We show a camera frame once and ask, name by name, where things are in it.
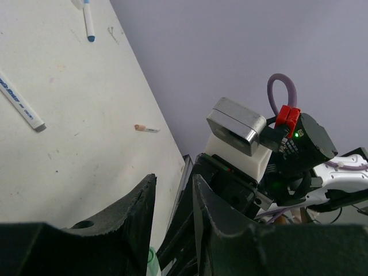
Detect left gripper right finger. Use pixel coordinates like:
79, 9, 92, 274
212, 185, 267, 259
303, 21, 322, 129
193, 175, 367, 275

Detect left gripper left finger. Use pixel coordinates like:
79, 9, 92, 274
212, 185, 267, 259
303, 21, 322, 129
1, 174, 156, 275

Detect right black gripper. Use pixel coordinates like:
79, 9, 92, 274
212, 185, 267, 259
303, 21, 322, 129
158, 154, 271, 275

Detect green capped pen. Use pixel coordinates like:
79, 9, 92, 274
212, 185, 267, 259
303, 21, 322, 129
146, 247, 162, 276

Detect orange pen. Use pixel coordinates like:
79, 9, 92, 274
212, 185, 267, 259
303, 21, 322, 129
134, 124, 160, 133

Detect grey capped pen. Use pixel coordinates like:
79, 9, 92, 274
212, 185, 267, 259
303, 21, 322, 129
1, 72, 47, 133

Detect blue pen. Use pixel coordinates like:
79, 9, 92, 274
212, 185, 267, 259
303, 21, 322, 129
83, 0, 95, 43

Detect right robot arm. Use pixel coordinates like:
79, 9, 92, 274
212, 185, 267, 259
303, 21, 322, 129
157, 108, 367, 275

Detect orange highlighter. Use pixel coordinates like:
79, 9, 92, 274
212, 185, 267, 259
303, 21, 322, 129
71, 0, 84, 10

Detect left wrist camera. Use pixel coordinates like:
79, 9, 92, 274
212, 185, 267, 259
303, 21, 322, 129
204, 97, 271, 182

